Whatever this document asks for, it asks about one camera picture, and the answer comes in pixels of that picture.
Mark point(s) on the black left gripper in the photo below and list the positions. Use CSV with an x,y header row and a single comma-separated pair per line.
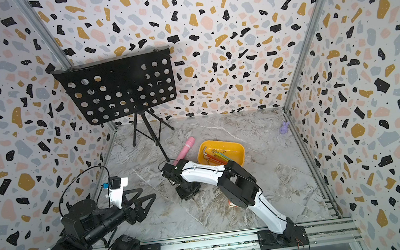
x,y
138,214

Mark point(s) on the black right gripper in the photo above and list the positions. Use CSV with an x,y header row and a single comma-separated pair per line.
x,y
170,171

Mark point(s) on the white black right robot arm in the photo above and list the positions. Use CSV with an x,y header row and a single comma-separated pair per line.
x,y
242,190

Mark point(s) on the orange sleeved hex key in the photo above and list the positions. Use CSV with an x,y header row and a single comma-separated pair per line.
x,y
220,160

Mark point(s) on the purple rabbit toy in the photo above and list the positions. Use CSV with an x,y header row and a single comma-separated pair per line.
x,y
284,128

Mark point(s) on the aluminium corner post right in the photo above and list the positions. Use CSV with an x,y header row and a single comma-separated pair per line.
x,y
310,33

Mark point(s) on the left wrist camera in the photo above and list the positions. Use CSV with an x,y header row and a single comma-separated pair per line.
x,y
115,188

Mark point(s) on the yellow plastic storage box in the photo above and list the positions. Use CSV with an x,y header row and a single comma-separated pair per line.
x,y
235,151

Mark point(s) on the aluminium corner post left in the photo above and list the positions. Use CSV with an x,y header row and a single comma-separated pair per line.
x,y
46,42

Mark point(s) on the pink cylindrical massager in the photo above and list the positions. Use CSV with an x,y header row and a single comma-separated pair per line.
x,y
186,148

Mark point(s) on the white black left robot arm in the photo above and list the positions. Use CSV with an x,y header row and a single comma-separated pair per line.
x,y
85,223

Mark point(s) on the black perforated music stand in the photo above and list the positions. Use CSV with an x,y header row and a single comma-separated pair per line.
x,y
132,85

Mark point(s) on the yellow sleeved hex key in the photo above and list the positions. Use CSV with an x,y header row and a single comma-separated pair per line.
x,y
220,155

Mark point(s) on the playing card box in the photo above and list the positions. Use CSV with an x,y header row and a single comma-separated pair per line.
x,y
231,204

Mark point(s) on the red sleeved hex key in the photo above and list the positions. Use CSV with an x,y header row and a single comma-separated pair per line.
x,y
210,160

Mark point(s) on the aluminium corner post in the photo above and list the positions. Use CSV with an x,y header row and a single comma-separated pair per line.
x,y
310,33
46,42

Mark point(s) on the green sleeved hex key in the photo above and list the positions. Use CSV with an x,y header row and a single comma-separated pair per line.
x,y
218,151

